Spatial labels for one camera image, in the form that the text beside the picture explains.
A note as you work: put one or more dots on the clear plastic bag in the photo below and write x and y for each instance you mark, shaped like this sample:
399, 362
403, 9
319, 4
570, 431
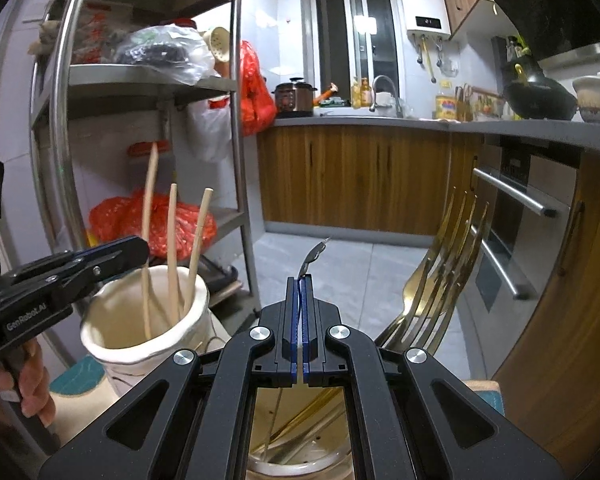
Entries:
170, 50

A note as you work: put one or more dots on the seasoning bottle rack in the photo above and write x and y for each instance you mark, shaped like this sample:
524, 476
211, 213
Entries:
480, 105

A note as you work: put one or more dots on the hanging white plastic bag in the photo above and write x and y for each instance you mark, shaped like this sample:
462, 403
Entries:
210, 130

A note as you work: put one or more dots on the amber bottles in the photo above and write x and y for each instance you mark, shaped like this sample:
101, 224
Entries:
361, 94

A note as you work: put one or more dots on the printed teal and peach tablecloth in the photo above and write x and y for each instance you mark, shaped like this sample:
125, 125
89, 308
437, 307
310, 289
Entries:
80, 410

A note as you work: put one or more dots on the black wok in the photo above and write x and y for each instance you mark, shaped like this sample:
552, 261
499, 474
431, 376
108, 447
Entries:
535, 95

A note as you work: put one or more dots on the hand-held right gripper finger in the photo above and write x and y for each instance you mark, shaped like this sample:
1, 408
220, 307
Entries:
306, 310
294, 310

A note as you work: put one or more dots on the wooden base cabinet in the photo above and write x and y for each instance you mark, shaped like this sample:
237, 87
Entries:
355, 180

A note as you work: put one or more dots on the crumpled red plastic bag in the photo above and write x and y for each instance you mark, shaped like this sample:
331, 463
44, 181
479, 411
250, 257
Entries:
120, 215

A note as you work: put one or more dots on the hanging red plastic bag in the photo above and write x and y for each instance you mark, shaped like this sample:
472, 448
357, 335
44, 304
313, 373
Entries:
255, 95

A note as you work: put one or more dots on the floral ceramic double utensil holder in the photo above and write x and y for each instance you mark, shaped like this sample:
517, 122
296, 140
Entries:
130, 310

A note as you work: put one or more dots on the beige slotted ladle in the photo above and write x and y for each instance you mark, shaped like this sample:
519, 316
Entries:
217, 45

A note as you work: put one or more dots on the red lidded plastic container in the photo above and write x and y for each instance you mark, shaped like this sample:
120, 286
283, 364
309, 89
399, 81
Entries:
140, 152

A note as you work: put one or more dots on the person's left hand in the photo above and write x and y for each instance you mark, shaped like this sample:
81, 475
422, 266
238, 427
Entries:
35, 385

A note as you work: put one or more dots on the stainless steel shelf rack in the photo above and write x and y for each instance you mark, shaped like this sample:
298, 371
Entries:
155, 80

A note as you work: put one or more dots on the orange kitchen tool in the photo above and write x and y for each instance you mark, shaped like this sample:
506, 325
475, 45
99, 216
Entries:
329, 95

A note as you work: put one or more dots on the yellow cooking oil bottle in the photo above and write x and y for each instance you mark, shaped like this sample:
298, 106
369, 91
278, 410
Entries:
446, 107

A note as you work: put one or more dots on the wooden chopstick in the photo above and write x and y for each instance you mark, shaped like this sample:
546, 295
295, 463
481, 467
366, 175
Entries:
197, 245
173, 250
147, 240

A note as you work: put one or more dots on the black range hood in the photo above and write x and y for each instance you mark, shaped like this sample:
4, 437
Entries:
555, 0

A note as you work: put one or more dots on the white ceramic pot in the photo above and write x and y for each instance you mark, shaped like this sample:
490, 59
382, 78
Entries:
597, 100

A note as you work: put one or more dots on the kitchen window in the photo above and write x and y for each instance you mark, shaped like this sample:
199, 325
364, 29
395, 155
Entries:
350, 35

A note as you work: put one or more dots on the white water heater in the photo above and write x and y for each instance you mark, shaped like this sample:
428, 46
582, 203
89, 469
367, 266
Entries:
427, 0

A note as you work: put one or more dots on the built-in steel oven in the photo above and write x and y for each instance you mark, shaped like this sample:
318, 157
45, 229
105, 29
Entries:
515, 240

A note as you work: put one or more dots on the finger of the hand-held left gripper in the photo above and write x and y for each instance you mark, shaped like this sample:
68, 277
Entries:
115, 270
120, 247

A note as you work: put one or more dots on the chrome kitchen faucet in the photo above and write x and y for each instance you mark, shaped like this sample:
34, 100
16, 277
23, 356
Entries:
387, 90

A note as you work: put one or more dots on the gold fork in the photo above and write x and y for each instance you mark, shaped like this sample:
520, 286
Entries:
420, 285

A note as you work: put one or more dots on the dark red rice cooker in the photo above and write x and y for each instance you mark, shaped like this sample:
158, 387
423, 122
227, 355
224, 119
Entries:
295, 97

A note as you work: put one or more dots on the dark flat tray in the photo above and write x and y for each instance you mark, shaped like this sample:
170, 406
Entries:
220, 277

